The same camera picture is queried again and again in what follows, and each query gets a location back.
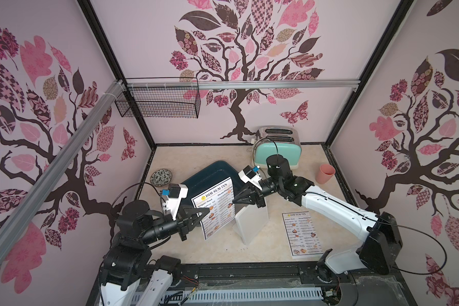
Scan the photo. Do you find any mint green toaster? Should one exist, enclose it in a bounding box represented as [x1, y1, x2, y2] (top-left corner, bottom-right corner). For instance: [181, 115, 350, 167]
[252, 126, 302, 170]

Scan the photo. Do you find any black wire basket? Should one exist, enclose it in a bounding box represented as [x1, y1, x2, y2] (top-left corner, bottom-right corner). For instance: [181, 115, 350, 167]
[116, 76, 201, 119]

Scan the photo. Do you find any aluminium rail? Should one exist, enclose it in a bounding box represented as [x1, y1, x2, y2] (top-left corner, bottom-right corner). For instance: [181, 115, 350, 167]
[198, 79, 360, 90]
[0, 80, 125, 266]

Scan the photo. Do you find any pink plastic cup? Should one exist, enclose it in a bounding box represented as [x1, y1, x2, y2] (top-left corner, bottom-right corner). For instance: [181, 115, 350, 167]
[316, 164, 336, 184]

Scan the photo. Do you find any aluminium rail left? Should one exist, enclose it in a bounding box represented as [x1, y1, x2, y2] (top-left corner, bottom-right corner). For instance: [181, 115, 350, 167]
[0, 80, 125, 266]

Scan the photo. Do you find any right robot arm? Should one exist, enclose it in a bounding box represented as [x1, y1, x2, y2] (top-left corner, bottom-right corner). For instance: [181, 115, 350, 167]
[233, 154, 403, 283]

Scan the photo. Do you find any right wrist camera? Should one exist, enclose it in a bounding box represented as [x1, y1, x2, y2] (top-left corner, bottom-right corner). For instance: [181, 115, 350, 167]
[238, 166, 262, 191]

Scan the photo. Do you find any aluminium rail back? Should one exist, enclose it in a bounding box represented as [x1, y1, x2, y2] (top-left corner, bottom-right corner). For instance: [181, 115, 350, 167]
[198, 79, 360, 90]

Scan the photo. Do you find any small patterned bowl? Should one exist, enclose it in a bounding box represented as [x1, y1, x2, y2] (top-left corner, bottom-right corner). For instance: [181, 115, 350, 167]
[149, 169, 173, 187]

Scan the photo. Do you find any clear acrylic menu holder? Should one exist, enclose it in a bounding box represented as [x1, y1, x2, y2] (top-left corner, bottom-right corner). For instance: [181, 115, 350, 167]
[233, 205, 269, 246]

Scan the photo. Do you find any new menu sheet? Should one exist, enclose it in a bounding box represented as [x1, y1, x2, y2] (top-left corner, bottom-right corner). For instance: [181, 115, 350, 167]
[191, 177, 235, 240]

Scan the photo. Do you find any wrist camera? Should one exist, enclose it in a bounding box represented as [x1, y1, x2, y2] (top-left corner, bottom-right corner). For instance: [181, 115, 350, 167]
[238, 166, 262, 191]
[161, 184, 188, 221]

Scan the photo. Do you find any old menu sheet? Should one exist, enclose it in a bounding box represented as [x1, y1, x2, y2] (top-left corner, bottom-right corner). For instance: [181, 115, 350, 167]
[282, 212, 323, 260]

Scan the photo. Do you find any white slotted cable duct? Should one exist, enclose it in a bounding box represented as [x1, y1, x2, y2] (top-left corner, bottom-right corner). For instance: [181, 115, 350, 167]
[160, 288, 324, 305]

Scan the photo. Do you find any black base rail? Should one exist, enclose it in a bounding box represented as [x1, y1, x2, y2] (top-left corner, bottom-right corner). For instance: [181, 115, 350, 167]
[87, 259, 418, 306]

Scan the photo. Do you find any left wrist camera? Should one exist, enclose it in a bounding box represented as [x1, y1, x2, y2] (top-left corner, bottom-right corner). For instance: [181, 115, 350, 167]
[161, 184, 188, 221]

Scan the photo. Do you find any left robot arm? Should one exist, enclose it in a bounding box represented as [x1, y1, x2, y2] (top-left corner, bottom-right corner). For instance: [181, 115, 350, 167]
[98, 200, 210, 305]

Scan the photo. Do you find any teal plastic tray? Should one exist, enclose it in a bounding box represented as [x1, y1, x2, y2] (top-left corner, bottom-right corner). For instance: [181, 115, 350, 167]
[182, 161, 244, 198]

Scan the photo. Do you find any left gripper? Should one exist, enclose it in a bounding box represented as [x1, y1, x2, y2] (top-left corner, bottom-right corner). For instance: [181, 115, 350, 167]
[142, 203, 210, 243]

